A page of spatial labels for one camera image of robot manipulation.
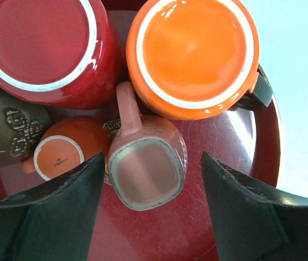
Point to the small orange cup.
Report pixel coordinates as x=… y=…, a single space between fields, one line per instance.
x=67 y=144

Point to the large orange mug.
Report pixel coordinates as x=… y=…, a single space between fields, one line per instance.
x=190 y=60

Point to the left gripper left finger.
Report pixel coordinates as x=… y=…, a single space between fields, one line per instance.
x=54 y=220

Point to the round red tray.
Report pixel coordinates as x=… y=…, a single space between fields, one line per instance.
x=181 y=229

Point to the large red mug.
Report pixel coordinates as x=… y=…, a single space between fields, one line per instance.
x=60 y=53

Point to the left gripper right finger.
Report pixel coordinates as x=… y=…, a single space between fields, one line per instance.
x=252 y=220

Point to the brown patterned mug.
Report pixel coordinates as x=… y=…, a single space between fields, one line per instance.
x=22 y=125

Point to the small pink square mug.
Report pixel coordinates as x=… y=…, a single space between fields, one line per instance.
x=147 y=160

